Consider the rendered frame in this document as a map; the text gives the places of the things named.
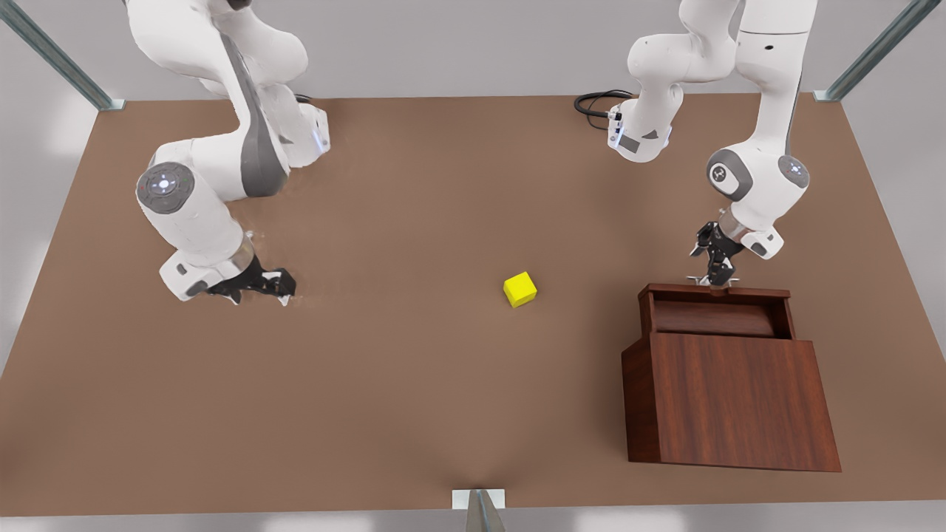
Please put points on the dark wooden drawer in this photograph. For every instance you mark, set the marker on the dark wooden drawer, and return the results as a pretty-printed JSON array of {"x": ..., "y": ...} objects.
[{"x": 713, "y": 314}]

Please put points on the yellow cube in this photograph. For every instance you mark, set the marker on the yellow cube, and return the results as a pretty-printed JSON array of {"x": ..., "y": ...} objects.
[{"x": 520, "y": 289}]

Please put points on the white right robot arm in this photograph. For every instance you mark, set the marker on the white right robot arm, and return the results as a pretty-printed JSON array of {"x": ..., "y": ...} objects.
[{"x": 194, "y": 207}]

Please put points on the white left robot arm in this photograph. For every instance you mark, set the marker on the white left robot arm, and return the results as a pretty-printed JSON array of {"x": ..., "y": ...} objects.
[{"x": 761, "y": 170}]

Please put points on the dark wooden cabinet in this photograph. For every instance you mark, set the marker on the dark wooden cabinet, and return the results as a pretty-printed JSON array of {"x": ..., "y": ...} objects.
[{"x": 732, "y": 403}]

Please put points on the silver frame post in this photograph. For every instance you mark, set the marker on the silver frame post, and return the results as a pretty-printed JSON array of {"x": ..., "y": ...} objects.
[
  {"x": 55, "y": 53},
  {"x": 872, "y": 52},
  {"x": 480, "y": 510}
]

